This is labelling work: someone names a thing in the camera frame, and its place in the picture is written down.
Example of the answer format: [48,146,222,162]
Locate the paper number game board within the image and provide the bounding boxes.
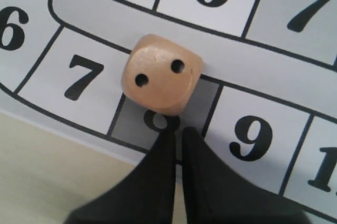
[1,0,336,223]

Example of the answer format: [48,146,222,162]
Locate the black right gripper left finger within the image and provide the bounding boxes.
[64,130,176,223]

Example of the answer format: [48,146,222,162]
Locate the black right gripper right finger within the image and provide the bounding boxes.
[182,127,309,223]

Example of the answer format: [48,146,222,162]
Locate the wooden die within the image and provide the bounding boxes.
[122,34,204,116]

